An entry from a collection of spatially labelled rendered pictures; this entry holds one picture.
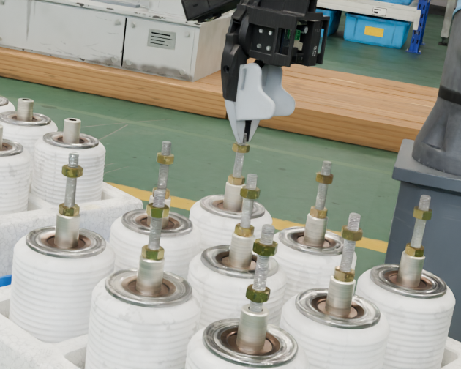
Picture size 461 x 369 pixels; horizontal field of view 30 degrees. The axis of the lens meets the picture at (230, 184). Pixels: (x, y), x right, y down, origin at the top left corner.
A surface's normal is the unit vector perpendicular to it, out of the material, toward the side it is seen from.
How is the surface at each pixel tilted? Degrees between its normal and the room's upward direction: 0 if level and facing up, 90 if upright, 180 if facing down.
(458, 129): 73
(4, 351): 90
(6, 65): 90
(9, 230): 90
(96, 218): 90
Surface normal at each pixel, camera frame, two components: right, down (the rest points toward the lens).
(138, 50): -0.25, 0.25
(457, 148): -0.42, -0.11
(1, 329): 0.14, -0.95
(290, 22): -0.58, 0.16
